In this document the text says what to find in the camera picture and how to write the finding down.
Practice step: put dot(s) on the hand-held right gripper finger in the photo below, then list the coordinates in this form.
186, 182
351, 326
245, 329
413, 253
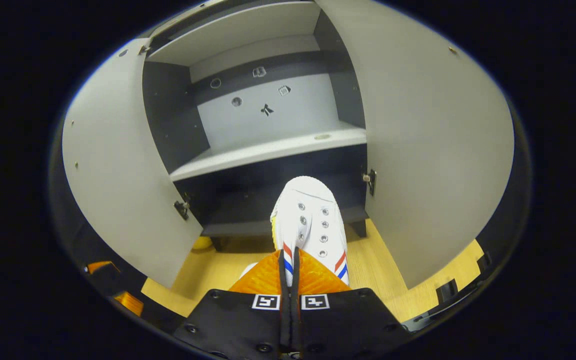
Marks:
284, 310
295, 310

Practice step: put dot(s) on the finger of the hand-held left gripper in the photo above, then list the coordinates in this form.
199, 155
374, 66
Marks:
100, 266
129, 303

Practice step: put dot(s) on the grey cabinet door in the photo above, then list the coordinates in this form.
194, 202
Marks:
433, 150
118, 150

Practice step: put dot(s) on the small yellow object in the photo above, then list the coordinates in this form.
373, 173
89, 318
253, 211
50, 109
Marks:
202, 243

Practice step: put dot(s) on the black bracket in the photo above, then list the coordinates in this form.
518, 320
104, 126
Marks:
447, 291

